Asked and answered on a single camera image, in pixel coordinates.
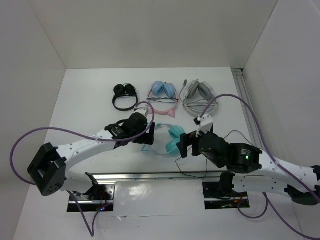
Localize thin black headphone cable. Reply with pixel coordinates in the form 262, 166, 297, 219
175, 130, 254, 179

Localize teal cat-ear headphones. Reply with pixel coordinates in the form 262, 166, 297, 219
140, 123, 185, 157

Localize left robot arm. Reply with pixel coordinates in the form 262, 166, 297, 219
27, 110, 153, 200

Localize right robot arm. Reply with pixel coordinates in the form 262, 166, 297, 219
176, 132, 320, 206

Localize black on-ear headphones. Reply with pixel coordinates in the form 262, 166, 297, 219
112, 83, 139, 112

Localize pink blue cat-ear headphones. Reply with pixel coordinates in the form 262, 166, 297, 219
146, 81, 179, 118

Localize white grey headset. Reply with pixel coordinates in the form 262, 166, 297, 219
179, 79, 216, 118

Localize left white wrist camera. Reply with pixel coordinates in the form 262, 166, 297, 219
134, 106, 149, 118

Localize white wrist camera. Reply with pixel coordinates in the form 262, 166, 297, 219
193, 114, 214, 138
134, 106, 149, 118

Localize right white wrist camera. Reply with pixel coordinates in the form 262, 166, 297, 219
193, 114, 214, 138

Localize aluminium front rail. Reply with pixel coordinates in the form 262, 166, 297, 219
85, 171, 225, 184

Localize aluminium side rail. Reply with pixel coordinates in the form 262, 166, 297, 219
231, 68, 266, 151

